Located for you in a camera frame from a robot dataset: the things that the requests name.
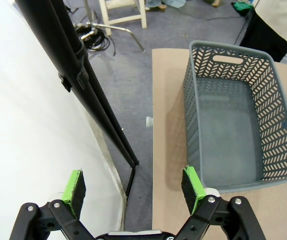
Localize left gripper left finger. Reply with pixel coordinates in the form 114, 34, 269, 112
8, 169, 97, 240

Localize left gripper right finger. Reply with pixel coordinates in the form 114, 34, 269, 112
175, 165, 266, 240

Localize grey plastic lattice basket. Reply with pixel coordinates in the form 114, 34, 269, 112
182, 40, 287, 195

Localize white backdrop sheet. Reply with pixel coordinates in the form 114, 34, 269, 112
0, 0, 124, 231

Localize black backdrop stand poles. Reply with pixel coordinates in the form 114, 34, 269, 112
14, 0, 140, 198

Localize black cloth drape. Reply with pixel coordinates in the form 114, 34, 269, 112
238, 9, 287, 63

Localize chrome light stand leg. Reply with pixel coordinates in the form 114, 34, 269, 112
83, 0, 146, 52

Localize white wooden stool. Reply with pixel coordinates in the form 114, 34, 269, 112
98, 0, 148, 36

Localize person in blue jeans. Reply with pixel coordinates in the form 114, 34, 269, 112
145, 0, 187, 12

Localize bright green cloth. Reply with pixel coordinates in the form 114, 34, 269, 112
231, 1, 256, 12

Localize cream fabric panel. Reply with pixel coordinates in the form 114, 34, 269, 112
254, 0, 287, 68

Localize coiled black cables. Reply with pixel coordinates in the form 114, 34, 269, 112
74, 23, 117, 57

